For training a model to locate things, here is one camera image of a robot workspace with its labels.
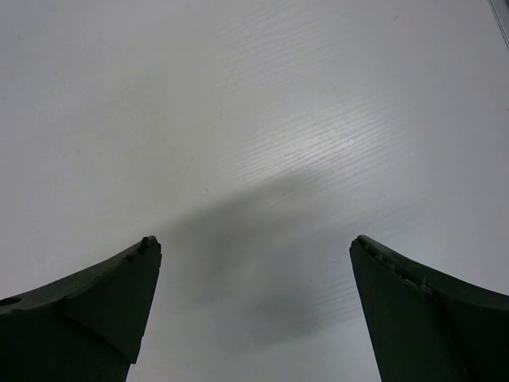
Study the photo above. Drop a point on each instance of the aluminium table edge rail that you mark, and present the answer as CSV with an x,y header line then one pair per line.
x,y
500,10

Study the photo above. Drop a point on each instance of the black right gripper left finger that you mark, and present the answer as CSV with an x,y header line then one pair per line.
x,y
87,326

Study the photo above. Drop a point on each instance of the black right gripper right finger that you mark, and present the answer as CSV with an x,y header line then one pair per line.
x,y
425,325

